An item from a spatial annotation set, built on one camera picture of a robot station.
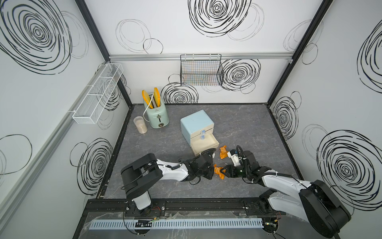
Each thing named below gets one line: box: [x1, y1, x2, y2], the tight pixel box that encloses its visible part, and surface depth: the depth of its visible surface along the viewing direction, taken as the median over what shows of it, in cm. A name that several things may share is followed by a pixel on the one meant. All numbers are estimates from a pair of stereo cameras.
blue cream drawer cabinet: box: [180, 109, 215, 145], surface depth 91 cm
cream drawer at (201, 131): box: [190, 122, 214, 139], surface depth 89 cm
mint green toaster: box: [143, 92, 170, 129], surface depth 99 cm
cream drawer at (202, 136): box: [190, 128, 214, 144], surface depth 93 cm
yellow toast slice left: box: [141, 89, 154, 110], surface depth 98 cm
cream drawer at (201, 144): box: [190, 133, 220, 157], surface depth 96 cm
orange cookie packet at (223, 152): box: [219, 144, 229, 160], surface depth 95 cm
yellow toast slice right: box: [153, 87, 161, 108], surface depth 100 cm
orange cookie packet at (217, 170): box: [213, 163, 226, 180], surface depth 86 cm
